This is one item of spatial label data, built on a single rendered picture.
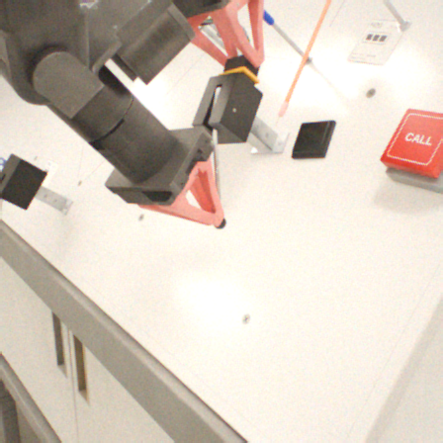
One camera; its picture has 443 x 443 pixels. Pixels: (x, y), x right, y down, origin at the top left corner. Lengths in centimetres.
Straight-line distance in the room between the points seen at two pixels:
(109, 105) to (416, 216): 26
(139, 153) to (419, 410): 42
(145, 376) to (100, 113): 29
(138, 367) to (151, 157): 25
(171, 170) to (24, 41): 16
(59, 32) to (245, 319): 30
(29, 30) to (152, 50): 11
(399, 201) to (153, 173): 21
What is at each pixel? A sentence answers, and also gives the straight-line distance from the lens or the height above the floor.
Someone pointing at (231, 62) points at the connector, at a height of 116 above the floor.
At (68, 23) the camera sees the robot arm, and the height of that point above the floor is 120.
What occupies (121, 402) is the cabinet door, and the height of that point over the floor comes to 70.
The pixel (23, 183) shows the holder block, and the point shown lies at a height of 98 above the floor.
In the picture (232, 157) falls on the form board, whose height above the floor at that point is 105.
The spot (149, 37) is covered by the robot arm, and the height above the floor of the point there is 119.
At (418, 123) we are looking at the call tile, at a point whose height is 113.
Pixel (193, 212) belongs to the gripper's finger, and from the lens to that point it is 54.
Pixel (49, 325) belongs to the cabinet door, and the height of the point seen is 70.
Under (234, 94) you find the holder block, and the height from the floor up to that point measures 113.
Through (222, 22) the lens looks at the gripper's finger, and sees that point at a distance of 57.
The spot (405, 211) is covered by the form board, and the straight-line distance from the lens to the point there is 51.
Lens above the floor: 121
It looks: 20 degrees down
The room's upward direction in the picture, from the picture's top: straight up
